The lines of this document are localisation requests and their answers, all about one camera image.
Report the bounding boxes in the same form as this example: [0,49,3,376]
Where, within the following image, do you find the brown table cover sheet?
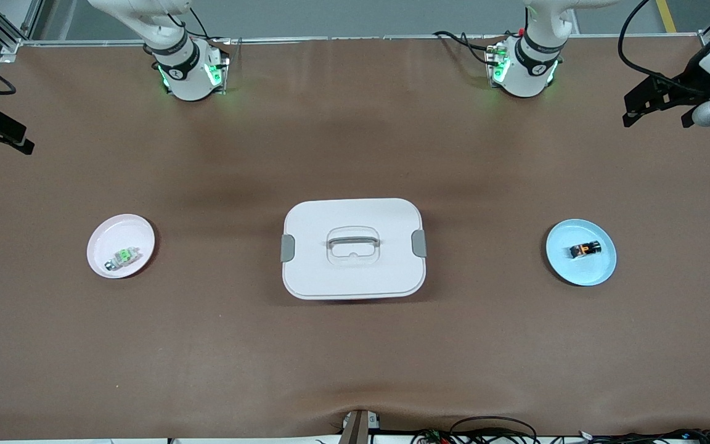
[0,36,710,442]

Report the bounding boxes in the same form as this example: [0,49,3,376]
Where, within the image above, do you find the black looped cable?
[449,416,539,444]

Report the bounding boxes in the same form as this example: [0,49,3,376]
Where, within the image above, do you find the white and green push-button switch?
[104,247,141,272]

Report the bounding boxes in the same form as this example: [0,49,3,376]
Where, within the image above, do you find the black left arm base cable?
[433,30,505,66]

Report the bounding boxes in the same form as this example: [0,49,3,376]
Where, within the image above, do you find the black right arm base cable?
[169,5,232,45]

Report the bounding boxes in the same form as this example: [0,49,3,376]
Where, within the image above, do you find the black left arm gripper cable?
[618,0,710,94]

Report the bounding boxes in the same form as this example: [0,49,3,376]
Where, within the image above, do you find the light blue round plate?
[545,218,618,287]

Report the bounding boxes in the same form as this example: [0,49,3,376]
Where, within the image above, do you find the bundle of coloured wires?
[410,428,710,444]

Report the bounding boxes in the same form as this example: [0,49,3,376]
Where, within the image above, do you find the pink round plate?
[86,213,157,279]

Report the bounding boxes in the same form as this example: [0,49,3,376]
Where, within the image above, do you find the aluminium table edge rail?
[22,33,702,47]

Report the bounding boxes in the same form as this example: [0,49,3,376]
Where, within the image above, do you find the grey camera stand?
[339,409,382,444]

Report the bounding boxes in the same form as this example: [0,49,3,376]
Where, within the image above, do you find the black arm base cable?
[169,5,232,45]
[433,30,505,66]

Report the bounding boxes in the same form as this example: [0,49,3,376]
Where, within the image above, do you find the black and orange push-button switch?
[569,241,604,260]

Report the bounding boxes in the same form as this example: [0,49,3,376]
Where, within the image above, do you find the white lidded box grey latches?
[280,197,428,301]

